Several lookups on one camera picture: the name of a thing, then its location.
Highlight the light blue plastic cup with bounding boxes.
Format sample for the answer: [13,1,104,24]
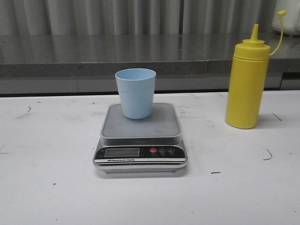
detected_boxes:
[115,68,156,120]

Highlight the yellow squeeze bottle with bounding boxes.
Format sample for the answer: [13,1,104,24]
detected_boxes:
[225,10,287,129]

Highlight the silver digital kitchen scale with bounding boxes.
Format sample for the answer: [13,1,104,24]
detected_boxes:
[93,103,188,173]

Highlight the grey stone counter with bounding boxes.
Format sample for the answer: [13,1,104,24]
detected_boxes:
[0,32,300,94]

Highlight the white pleated curtain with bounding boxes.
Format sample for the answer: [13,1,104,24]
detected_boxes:
[0,0,276,36]

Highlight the white appliance on counter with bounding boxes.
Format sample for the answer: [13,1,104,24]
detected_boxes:
[272,0,300,36]

